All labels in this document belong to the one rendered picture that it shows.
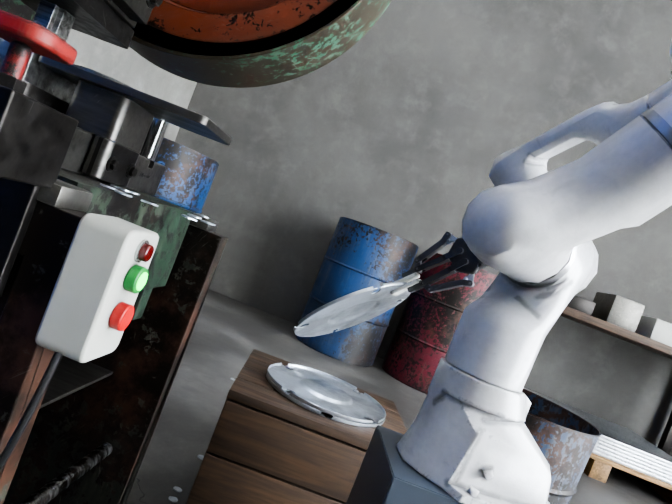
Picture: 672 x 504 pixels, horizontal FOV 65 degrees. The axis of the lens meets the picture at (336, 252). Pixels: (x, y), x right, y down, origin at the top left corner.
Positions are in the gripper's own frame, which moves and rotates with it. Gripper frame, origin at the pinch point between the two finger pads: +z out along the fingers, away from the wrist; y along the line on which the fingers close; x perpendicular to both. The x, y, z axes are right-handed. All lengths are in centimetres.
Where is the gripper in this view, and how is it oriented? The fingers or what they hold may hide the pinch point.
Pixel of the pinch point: (405, 283)
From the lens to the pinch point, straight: 116.8
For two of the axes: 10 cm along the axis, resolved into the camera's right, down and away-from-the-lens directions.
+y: -3.3, -8.9, 3.3
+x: -4.1, -1.8, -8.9
